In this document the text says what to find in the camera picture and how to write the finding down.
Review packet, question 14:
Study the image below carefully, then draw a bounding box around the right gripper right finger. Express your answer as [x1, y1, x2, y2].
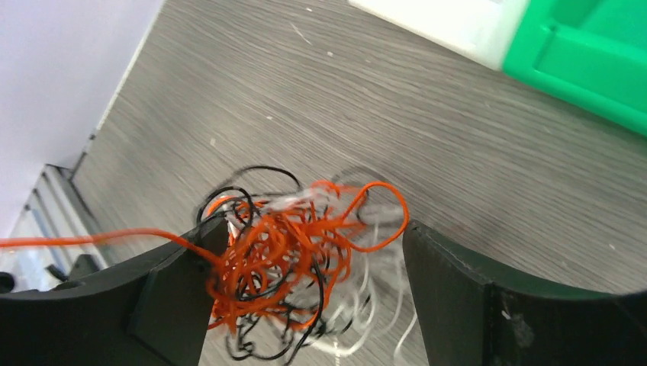
[403, 220, 646, 365]

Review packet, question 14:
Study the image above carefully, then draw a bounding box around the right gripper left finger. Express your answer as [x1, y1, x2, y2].
[1, 217, 228, 365]

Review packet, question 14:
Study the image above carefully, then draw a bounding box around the orange cable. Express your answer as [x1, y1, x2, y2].
[0, 228, 224, 266]

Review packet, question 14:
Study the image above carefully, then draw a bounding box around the white plastic bin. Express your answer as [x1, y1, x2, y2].
[349, 0, 530, 70]

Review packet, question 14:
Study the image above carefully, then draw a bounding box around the green plastic bin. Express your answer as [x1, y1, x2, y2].
[503, 0, 646, 135]

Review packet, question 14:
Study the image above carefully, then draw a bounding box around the cable bundle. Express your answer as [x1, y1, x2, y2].
[194, 165, 420, 364]

